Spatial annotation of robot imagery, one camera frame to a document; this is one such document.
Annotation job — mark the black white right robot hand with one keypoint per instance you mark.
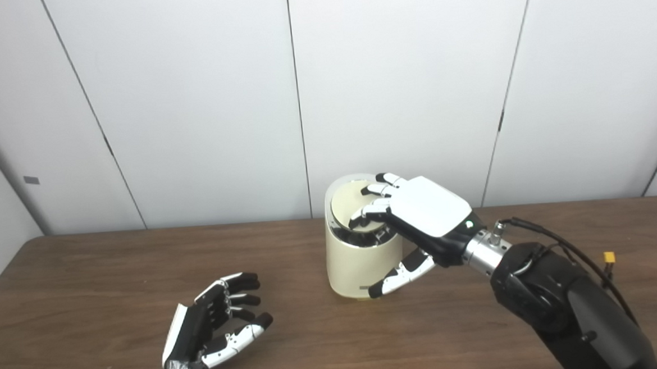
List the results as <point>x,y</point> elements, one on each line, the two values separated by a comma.
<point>428,210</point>

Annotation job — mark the small grey wall tag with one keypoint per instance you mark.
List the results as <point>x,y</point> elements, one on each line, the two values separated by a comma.
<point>31,180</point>

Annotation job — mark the round cream bin lid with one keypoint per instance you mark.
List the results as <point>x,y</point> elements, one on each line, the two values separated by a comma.
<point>346,203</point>

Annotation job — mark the black bin liner bag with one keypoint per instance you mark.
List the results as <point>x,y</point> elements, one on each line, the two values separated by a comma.
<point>359,239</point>

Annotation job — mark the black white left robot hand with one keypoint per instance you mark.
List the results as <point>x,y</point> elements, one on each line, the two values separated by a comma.
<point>193,332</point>

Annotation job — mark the cream-colored bin body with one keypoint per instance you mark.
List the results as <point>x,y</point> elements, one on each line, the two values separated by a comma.
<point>355,267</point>

